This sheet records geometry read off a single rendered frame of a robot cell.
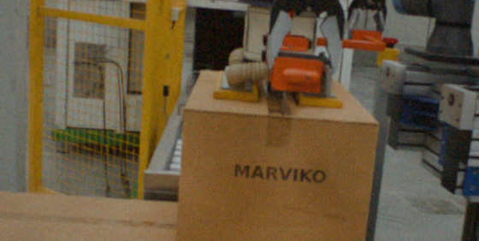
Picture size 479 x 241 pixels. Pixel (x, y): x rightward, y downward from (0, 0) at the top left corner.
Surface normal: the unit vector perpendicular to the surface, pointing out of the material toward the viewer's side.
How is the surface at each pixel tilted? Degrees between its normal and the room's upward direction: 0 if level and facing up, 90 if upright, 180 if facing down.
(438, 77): 90
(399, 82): 90
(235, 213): 90
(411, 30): 90
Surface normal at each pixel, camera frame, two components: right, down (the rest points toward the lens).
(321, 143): 0.06, 0.22
